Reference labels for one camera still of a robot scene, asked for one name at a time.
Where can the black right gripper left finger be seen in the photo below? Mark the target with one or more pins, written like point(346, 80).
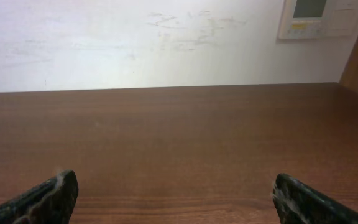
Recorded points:
point(51, 202)

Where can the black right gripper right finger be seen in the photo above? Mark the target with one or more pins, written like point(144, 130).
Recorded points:
point(298, 203)

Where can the white wall control panel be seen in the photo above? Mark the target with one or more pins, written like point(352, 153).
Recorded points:
point(314, 19)

